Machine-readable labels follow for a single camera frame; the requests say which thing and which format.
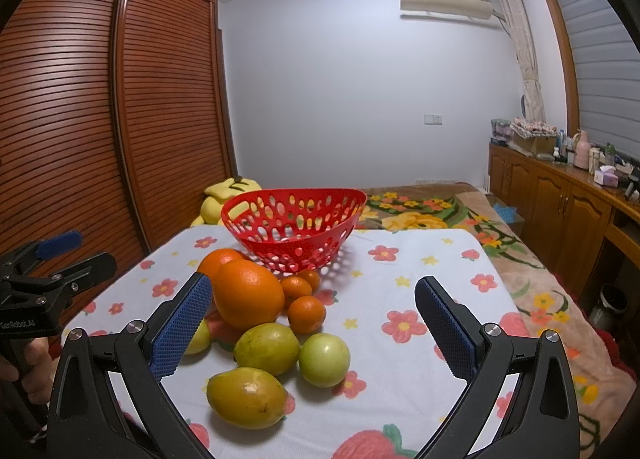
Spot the wooden sideboard cabinet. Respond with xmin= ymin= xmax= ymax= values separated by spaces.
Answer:
xmin=488 ymin=144 xmax=639 ymax=302

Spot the yellow plush toy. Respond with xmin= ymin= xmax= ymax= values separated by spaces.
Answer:
xmin=191 ymin=176 xmax=262 ymax=227

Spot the brown louvered wardrobe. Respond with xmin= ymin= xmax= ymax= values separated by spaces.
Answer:
xmin=1 ymin=0 xmax=235 ymax=293

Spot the person's left hand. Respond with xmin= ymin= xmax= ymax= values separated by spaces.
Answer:
xmin=1 ymin=338 xmax=55 ymax=405

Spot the small tangerine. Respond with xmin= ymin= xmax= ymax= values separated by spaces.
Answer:
xmin=297 ymin=269 xmax=321 ymax=293
xmin=280 ymin=275 xmax=314 ymax=307

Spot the grey window blind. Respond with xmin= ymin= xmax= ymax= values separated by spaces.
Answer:
xmin=557 ymin=0 xmax=640 ymax=159

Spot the small tangerine behind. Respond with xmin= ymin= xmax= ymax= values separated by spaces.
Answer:
xmin=297 ymin=269 xmax=321 ymax=293

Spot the pink kettle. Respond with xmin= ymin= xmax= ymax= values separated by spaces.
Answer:
xmin=573 ymin=130 xmax=591 ymax=171

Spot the white curtain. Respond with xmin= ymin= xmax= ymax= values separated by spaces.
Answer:
xmin=498 ymin=0 xmax=546 ymax=122

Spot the large orange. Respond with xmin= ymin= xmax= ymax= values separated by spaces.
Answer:
xmin=213 ymin=260 xmax=285 ymax=330
xmin=198 ymin=248 xmax=247 ymax=280

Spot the yellow-green mango front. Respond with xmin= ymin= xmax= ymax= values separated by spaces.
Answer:
xmin=206 ymin=367 xmax=288 ymax=430

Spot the green round apple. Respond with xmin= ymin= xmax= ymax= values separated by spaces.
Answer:
xmin=298 ymin=333 xmax=350 ymax=387

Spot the wall light switch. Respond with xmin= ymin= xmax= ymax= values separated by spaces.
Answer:
xmin=423 ymin=114 xmax=444 ymax=125

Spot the floral white tablecloth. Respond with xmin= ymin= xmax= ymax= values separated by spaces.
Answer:
xmin=60 ymin=224 xmax=532 ymax=459

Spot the floral bed blanket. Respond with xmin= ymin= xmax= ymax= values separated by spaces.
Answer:
xmin=359 ymin=182 xmax=637 ymax=458

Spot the red perforated plastic basket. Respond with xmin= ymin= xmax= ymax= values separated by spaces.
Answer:
xmin=221 ymin=188 xmax=367 ymax=274

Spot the yellow-green mango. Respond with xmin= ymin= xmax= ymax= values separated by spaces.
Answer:
xmin=206 ymin=367 xmax=288 ymax=430
xmin=233 ymin=323 xmax=300 ymax=377

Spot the small mandarin orange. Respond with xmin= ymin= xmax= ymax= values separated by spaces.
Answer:
xmin=288 ymin=297 xmax=326 ymax=335

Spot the pink tissue box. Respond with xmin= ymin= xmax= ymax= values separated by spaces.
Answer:
xmin=593 ymin=165 xmax=620 ymax=188

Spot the cardboard box with clutter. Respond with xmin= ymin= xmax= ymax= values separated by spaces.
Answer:
xmin=510 ymin=118 xmax=559 ymax=156

